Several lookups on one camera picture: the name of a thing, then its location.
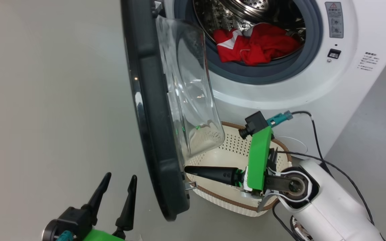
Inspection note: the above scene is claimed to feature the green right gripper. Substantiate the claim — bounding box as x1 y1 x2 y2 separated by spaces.
184 126 279 198

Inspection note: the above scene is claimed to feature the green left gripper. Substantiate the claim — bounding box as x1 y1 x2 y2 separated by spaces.
79 172 138 241

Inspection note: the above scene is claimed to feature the dark round washing machine door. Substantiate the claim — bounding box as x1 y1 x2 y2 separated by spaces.
120 0 226 221

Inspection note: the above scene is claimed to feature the red garment with white panel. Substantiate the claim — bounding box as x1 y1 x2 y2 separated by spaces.
240 23 301 66

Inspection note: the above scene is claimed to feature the cream perforated laundry basket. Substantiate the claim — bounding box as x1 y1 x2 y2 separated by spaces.
184 121 293 217

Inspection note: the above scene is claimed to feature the grey rubber door seal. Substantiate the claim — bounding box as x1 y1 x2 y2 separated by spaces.
174 0 324 85

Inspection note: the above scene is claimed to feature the white front-load washing machine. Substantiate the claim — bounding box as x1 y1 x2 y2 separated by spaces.
159 0 386 161

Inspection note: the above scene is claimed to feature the round drain filter cover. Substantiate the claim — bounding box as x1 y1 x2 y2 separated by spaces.
273 136 308 154

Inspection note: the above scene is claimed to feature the stainless steel washer drum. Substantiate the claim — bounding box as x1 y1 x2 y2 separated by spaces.
193 0 306 61

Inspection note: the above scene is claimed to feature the grey warning label sticker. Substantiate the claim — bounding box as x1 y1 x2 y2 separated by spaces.
325 2 344 39

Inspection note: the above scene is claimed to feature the teal left camera connector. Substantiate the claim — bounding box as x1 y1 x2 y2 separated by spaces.
55 230 74 241

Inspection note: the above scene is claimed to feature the teal camera connector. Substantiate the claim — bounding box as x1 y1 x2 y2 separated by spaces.
266 111 293 127
55 230 74 241

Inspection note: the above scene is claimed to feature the teal right camera connector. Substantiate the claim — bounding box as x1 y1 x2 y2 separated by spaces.
266 111 293 127

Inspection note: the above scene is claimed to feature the thin black right camera cable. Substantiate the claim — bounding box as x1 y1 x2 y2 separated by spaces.
291 111 334 178

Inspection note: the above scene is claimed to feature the thin black right gripper cable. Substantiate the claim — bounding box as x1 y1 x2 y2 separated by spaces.
275 151 386 241

